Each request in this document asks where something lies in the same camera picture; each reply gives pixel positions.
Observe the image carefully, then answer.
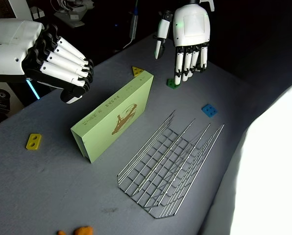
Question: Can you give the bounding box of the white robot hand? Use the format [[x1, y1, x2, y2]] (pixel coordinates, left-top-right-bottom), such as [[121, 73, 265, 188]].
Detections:
[[153, 4, 212, 85], [0, 19, 95, 104]]

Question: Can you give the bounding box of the light green book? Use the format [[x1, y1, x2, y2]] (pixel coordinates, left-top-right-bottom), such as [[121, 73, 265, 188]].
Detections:
[[70, 70, 154, 164]]

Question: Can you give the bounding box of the green block with holes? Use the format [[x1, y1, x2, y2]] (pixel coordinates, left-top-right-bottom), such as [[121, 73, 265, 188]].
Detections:
[[166, 78, 180, 89]]

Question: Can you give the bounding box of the white equipment stand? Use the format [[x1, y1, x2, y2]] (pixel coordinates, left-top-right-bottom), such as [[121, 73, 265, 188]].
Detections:
[[53, 0, 86, 28]]

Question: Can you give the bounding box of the yellow triangle block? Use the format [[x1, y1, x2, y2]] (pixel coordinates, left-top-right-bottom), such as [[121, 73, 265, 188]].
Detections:
[[131, 66, 145, 78]]

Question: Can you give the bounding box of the blue square block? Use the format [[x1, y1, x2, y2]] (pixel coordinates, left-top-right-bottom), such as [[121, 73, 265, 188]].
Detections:
[[201, 103, 219, 118]]

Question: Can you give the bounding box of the yellow rectangular block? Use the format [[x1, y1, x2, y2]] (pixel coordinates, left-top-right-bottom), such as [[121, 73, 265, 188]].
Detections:
[[25, 133, 42, 150]]

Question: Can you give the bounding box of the grey table cloth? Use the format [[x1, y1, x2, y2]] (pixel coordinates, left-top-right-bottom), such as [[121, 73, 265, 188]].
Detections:
[[0, 33, 292, 235]]

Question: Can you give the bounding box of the large orange toy piece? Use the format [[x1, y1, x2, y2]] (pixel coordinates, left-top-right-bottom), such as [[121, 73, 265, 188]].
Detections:
[[73, 226, 94, 235]]

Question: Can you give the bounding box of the white frame post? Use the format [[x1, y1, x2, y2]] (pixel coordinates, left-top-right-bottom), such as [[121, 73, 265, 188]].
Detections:
[[7, 0, 34, 22]]

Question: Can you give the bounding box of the small white bracket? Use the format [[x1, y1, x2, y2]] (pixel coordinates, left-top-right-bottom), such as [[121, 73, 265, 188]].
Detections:
[[29, 6, 45, 20]]

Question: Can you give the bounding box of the black camera device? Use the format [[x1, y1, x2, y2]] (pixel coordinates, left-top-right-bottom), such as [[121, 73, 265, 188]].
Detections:
[[0, 88, 12, 116]]

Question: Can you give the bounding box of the white cable with blue tip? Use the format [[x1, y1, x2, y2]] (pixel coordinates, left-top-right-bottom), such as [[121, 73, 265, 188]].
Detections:
[[122, 0, 139, 49]]

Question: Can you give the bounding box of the silver wire rack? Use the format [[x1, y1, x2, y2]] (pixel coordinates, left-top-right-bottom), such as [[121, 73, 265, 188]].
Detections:
[[117, 110, 225, 220]]

